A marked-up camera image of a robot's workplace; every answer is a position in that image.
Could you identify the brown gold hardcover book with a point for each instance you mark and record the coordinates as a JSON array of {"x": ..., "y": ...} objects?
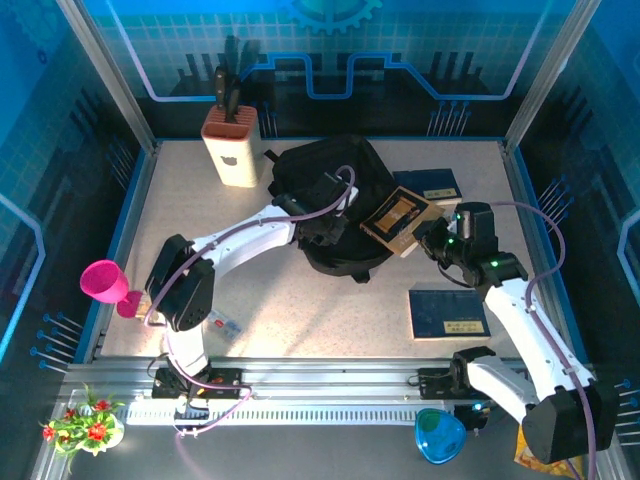
[{"x": 395, "y": 215}]

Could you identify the dark blue book yellow label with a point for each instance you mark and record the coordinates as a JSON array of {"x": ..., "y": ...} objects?
[
  {"x": 445, "y": 310},
  {"x": 425, "y": 180}
]

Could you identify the black backpack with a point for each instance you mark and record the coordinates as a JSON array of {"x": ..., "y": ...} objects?
[{"x": 310, "y": 165}]

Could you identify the small card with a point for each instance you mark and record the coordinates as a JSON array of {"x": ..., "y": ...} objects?
[{"x": 225, "y": 326}]

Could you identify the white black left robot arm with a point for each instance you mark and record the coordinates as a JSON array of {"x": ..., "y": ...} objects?
[{"x": 240, "y": 240}]

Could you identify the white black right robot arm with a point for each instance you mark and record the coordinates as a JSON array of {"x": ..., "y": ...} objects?
[{"x": 530, "y": 320}]

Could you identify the beige knife block orange top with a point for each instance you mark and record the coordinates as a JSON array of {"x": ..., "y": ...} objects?
[{"x": 232, "y": 155}]

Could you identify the black controller box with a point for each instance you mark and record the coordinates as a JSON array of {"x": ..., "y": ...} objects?
[{"x": 472, "y": 417}]

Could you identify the glass jar beige lid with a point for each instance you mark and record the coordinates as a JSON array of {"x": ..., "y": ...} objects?
[{"x": 146, "y": 300}]

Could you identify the blue plastic bowl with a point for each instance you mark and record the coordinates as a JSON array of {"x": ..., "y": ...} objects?
[{"x": 440, "y": 437}]

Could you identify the pink plastic goblet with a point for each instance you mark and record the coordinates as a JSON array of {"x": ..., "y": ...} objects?
[{"x": 102, "y": 282}]

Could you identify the yellow snack bag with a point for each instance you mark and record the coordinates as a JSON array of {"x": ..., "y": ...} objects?
[{"x": 521, "y": 457}]

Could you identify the artificial red flower pot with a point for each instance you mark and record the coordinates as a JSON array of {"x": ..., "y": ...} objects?
[{"x": 95, "y": 430}]

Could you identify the aluminium side rail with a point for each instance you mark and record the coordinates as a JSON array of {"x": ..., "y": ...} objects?
[
  {"x": 127, "y": 225},
  {"x": 526, "y": 200}
]

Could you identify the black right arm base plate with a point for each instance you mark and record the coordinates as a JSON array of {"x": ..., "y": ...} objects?
[{"x": 432, "y": 382}]

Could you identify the aluminium rail beam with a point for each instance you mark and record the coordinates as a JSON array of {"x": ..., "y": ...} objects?
[{"x": 325, "y": 380}]

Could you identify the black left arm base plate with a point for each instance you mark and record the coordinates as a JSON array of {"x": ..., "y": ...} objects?
[{"x": 225, "y": 375}]

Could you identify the aluminium frame post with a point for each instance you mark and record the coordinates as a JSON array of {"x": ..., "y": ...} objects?
[
  {"x": 549, "y": 75},
  {"x": 111, "y": 75}
]

